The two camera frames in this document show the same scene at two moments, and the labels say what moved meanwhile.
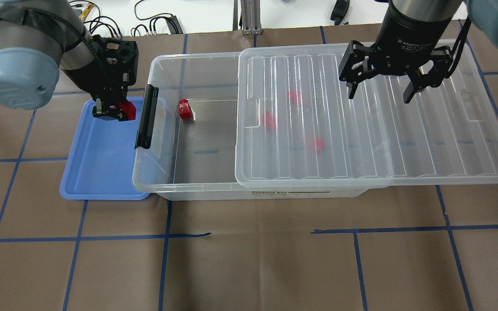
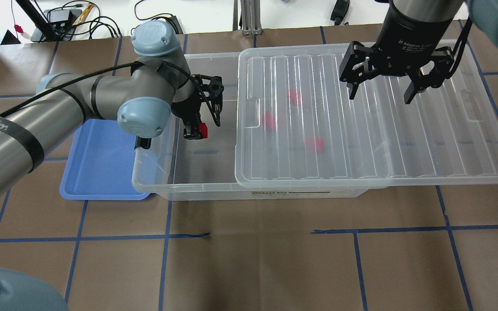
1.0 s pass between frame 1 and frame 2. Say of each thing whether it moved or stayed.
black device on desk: stayed
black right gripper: stayed
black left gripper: moved
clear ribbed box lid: stayed
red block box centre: stayed
